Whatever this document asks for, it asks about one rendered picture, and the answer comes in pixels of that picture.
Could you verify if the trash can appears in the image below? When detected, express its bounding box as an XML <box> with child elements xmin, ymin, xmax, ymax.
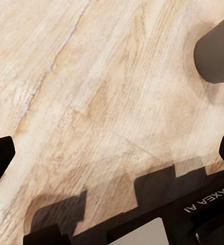
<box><xmin>193</xmin><ymin>19</ymin><xmax>224</xmax><ymax>83</ymax></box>

